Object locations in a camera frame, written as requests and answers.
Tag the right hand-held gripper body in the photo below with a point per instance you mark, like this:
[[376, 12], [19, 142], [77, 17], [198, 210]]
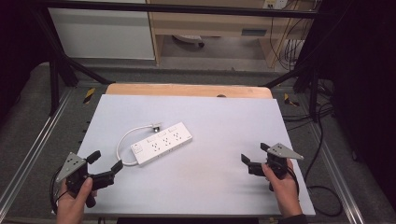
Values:
[[280, 152]]

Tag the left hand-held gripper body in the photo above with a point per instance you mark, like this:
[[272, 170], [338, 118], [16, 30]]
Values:
[[74, 166]]

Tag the white power strip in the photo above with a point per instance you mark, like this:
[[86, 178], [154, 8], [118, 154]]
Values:
[[162, 143]]

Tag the white power plug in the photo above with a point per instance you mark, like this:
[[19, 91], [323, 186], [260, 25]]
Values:
[[155, 127]]

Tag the person's right hand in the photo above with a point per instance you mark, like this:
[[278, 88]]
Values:
[[286, 189]]

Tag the person's left hand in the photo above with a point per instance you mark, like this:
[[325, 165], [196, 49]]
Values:
[[70, 207]]

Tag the yellow black tape marker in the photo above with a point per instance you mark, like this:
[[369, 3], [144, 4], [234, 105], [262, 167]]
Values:
[[89, 95], [290, 100]]

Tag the wooden table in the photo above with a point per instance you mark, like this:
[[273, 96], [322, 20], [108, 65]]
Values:
[[186, 90]]

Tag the dark curtain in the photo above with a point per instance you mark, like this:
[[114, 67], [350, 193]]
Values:
[[18, 46], [364, 77]]

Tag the white cabinet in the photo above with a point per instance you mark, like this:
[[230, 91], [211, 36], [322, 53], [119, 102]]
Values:
[[99, 34]]

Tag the office chair base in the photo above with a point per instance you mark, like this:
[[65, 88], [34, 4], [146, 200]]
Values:
[[190, 38]]

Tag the light wooden desk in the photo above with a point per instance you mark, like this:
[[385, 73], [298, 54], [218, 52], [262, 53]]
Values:
[[211, 23]]

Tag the aluminium floor rail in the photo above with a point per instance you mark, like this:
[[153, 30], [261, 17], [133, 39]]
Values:
[[336, 174], [37, 146]]

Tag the white wall socket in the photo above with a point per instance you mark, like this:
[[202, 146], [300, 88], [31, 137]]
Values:
[[275, 3]]

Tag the black metal frame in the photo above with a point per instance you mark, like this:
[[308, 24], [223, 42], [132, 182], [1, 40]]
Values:
[[186, 9]]

